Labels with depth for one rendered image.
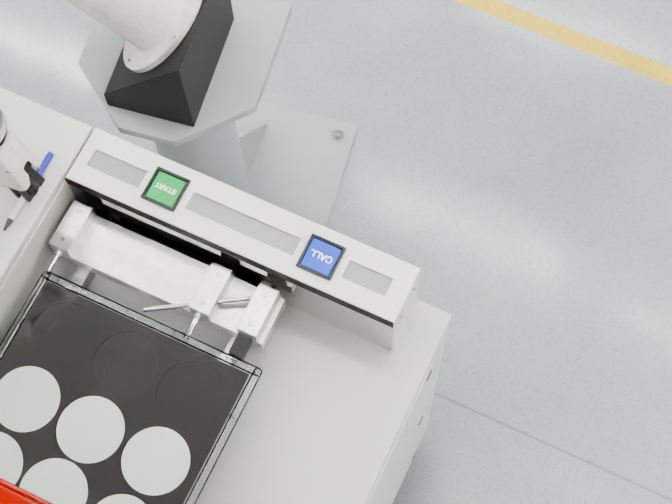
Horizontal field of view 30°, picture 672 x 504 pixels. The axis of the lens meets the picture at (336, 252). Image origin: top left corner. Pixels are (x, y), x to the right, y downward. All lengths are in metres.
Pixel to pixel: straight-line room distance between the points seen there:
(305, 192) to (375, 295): 1.12
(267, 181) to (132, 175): 1.04
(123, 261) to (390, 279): 0.42
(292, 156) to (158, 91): 0.97
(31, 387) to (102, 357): 0.11
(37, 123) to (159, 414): 0.49
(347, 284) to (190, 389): 0.28
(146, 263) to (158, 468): 0.33
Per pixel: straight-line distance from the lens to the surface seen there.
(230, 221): 1.88
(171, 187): 1.91
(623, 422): 2.82
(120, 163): 1.95
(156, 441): 1.85
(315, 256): 1.85
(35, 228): 1.94
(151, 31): 2.01
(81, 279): 2.00
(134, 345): 1.90
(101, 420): 1.88
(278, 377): 1.94
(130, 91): 2.07
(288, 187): 2.93
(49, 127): 1.99
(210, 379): 1.87
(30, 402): 1.91
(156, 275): 1.95
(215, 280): 1.90
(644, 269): 2.94
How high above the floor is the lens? 2.68
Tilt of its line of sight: 69 degrees down
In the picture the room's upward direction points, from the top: 3 degrees counter-clockwise
